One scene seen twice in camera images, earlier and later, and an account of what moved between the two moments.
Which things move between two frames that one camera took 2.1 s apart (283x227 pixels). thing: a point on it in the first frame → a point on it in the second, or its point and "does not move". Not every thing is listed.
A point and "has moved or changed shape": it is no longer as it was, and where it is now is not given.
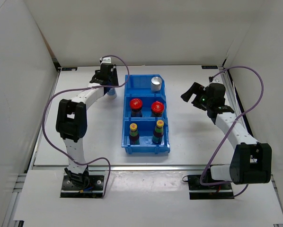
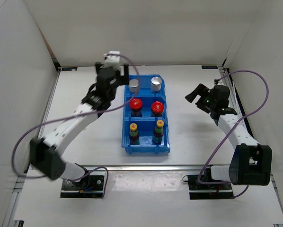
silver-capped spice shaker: [112, 93] has moved or changed shape
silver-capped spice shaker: [155, 83] does not move
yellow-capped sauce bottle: [134, 138] does not move
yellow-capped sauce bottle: [158, 132] does not move
